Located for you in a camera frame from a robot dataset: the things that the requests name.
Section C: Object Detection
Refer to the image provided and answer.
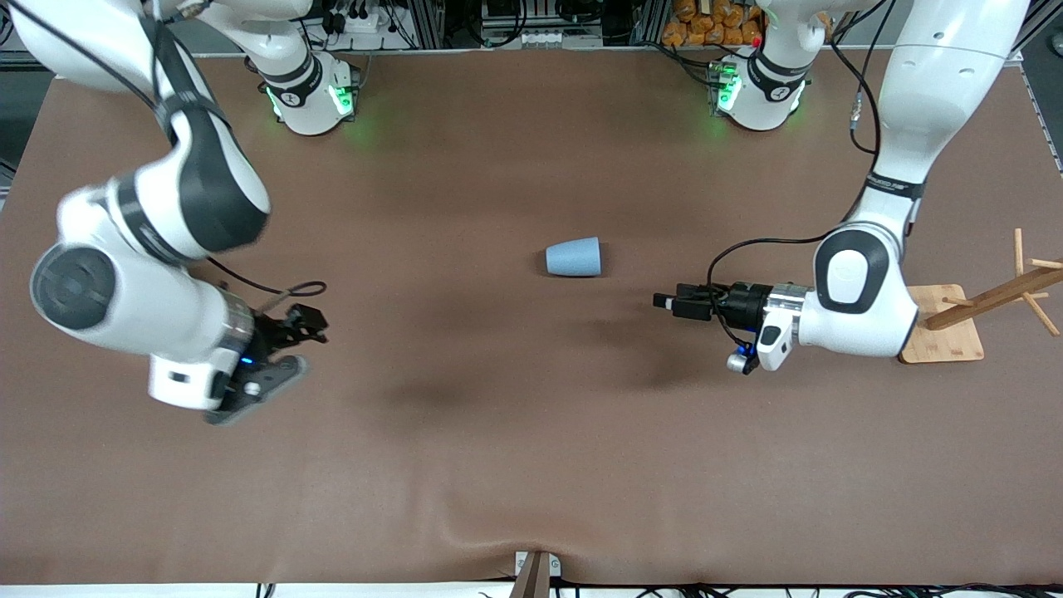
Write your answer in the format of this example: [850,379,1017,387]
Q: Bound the light blue plastic cup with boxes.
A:
[546,237,602,277]

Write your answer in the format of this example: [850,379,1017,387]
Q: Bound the wooden cup rack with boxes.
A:
[899,228,1063,365]

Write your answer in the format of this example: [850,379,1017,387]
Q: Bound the brown table cloth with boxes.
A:
[0,46,1063,586]

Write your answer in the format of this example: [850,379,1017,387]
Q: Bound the orange snack bags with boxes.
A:
[662,0,765,47]

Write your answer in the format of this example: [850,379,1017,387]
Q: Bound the white power strip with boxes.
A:
[328,0,399,36]

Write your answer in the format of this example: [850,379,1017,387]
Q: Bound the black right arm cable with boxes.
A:
[0,0,327,298]

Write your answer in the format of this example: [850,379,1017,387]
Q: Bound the brown camera pole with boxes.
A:
[508,552,553,598]

